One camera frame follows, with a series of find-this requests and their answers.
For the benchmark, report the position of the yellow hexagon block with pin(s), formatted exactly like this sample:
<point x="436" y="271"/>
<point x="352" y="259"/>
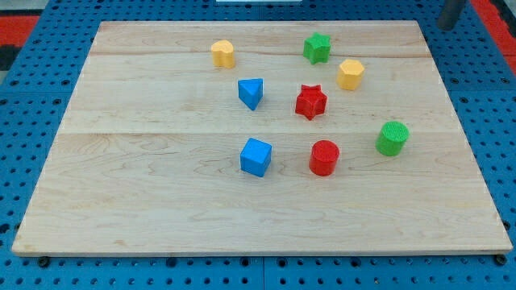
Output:
<point x="350" y="74"/>

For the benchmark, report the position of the blue triangle block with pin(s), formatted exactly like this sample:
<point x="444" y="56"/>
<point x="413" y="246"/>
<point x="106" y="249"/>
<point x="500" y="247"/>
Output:
<point x="250" y="92"/>

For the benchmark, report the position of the red star block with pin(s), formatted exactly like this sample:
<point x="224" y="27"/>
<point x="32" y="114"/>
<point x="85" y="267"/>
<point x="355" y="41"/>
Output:
<point x="311" y="101"/>

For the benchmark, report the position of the green cylinder block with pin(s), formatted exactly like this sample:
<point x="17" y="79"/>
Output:
<point x="392" y="138"/>

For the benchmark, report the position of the blue cube block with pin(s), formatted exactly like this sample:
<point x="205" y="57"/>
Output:
<point x="255" y="157"/>

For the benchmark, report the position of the green star block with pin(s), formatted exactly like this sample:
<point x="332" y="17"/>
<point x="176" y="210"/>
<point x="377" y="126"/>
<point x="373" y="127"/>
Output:
<point x="316" y="48"/>

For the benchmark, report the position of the red cylinder block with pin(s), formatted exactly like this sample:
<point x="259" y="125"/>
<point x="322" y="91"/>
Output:
<point x="324" y="157"/>

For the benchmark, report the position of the wooden board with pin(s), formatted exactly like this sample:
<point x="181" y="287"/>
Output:
<point x="146" y="161"/>

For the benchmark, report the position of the yellow heart block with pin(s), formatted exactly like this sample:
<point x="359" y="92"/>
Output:
<point x="222" y="53"/>

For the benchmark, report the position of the grey cylindrical robot tool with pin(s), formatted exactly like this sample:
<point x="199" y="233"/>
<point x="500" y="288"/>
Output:
<point x="450" y="14"/>

